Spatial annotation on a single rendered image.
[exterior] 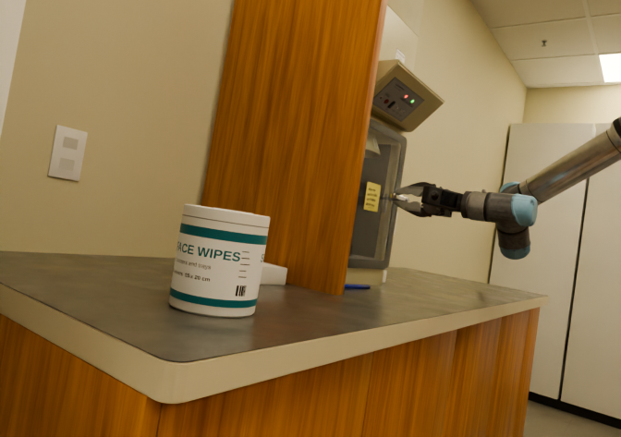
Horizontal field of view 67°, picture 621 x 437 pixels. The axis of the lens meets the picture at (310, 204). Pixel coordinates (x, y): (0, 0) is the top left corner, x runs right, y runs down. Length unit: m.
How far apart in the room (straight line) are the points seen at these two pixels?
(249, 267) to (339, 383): 0.24
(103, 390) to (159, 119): 0.88
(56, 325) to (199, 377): 0.22
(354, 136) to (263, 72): 0.36
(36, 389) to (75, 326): 0.11
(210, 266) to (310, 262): 0.48
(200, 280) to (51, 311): 0.18
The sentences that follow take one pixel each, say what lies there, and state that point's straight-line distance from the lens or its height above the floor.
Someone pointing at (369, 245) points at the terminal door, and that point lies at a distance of 1.32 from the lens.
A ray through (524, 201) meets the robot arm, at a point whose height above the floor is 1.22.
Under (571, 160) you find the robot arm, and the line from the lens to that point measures 1.31.
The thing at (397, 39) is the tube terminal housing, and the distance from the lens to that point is 1.45.
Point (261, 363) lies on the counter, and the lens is 0.57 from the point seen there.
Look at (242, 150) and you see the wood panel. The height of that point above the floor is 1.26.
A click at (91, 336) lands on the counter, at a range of 0.59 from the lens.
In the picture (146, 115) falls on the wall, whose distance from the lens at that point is 1.30.
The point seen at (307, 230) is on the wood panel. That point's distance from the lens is 1.12.
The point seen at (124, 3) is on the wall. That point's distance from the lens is 1.31.
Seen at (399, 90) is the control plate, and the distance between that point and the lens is 1.27.
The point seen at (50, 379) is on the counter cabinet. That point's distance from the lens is 0.66.
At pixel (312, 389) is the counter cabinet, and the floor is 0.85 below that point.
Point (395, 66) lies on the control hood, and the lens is 1.20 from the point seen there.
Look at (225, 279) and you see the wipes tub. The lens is 0.67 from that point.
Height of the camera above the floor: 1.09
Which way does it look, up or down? 2 degrees up
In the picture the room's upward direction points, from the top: 9 degrees clockwise
